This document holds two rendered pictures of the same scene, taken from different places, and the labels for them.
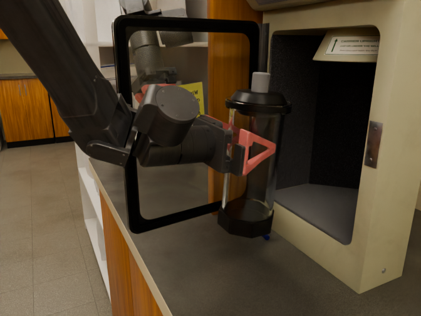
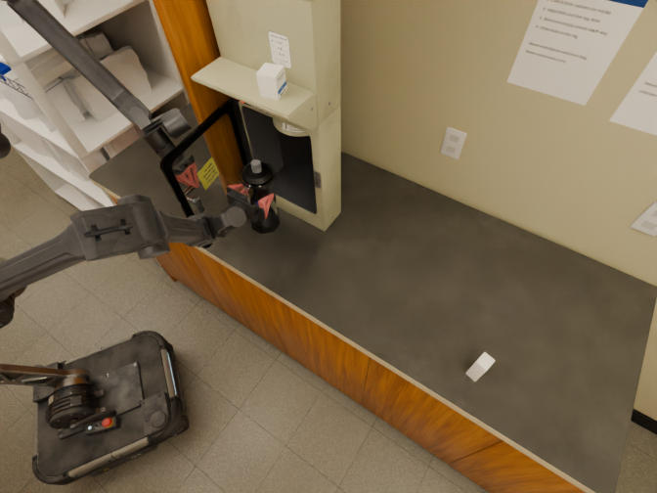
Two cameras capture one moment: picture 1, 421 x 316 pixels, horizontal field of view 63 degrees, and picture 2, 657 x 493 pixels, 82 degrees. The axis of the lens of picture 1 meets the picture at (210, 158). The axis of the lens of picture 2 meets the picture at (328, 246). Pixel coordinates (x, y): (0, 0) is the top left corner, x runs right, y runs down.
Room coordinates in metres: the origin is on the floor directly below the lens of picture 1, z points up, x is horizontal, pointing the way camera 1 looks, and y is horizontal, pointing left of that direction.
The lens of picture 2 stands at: (-0.26, 0.12, 2.06)
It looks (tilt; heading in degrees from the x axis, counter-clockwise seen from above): 55 degrees down; 333
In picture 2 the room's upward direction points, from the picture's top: 3 degrees counter-clockwise
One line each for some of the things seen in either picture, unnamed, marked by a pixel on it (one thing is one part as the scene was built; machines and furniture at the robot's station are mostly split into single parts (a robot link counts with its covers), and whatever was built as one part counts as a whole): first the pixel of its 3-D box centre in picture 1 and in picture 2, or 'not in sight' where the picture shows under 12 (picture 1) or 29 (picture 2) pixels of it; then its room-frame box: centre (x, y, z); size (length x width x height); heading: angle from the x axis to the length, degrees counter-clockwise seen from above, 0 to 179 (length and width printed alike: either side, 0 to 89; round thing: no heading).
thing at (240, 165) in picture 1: (245, 147); (260, 201); (0.52, -0.06, 1.19); 0.09 x 0.07 x 0.07; 119
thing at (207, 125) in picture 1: (195, 144); (237, 211); (0.51, 0.02, 1.20); 0.10 x 0.07 x 0.07; 29
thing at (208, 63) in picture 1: (195, 125); (216, 180); (0.68, 0.03, 1.19); 0.30 x 0.01 x 0.40; 122
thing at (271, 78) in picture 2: not in sight; (272, 81); (0.54, -0.16, 1.54); 0.05 x 0.05 x 0.06; 40
